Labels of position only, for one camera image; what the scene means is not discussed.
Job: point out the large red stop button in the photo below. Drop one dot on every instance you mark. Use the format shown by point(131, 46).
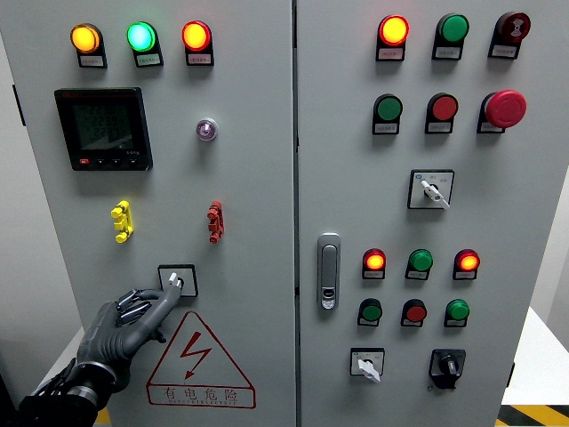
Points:
point(506, 108)

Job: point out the large green round lamp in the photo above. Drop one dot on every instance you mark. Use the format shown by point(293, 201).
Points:
point(453, 28)

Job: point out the red warning triangle sticker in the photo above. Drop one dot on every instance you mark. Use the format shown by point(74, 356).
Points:
point(190, 346)

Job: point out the black door hinge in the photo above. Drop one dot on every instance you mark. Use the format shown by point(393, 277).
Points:
point(511, 376)
point(18, 106)

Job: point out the small label plate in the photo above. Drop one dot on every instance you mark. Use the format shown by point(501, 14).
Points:
point(390, 53)
point(438, 127)
point(464, 276)
point(91, 61)
point(411, 324)
point(373, 275)
point(367, 323)
point(446, 53)
point(454, 324)
point(416, 276)
point(386, 128)
point(503, 51)
point(489, 127)
point(198, 59)
point(147, 60)

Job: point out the silver door lock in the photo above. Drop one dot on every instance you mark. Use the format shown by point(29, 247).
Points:
point(328, 267)

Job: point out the small red push button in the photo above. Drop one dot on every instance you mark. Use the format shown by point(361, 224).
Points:
point(415, 313)

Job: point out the large red-rimmed lit lamp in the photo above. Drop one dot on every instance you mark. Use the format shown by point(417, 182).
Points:
point(394, 30)
point(195, 36)

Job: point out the small green lamp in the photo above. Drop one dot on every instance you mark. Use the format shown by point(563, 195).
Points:
point(420, 260)

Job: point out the white round lamp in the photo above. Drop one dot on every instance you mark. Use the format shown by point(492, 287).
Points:
point(206, 129)

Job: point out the bright green round lamp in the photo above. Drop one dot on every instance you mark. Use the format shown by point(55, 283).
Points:
point(141, 37)

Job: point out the small green push button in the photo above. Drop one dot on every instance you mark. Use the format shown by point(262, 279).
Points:
point(371, 312)
point(457, 310)

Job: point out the black display meter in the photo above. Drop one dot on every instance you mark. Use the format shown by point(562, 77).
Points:
point(103, 129)

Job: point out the small red lit lamp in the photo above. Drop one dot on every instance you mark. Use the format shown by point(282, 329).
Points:
point(374, 261)
point(467, 262)

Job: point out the dark red buzzer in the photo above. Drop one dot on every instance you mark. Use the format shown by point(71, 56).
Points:
point(515, 26)

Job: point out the yellow round lamp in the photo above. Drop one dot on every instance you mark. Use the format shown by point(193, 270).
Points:
point(85, 38)

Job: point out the black yellow striped tape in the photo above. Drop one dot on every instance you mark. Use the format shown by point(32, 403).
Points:
point(103, 417)
point(542, 416)

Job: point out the pale grey cabinet door with lock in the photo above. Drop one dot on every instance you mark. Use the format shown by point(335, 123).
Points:
point(355, 178)

